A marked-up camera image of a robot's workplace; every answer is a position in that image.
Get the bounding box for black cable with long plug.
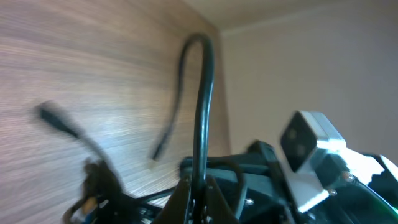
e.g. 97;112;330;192
35;101;175;224

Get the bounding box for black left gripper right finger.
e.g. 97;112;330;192
205;177;239;224

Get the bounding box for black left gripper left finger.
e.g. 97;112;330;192
152;177;191;224

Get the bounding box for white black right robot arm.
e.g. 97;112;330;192
180;138;397;223

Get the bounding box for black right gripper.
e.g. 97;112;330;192
186;140;299;223

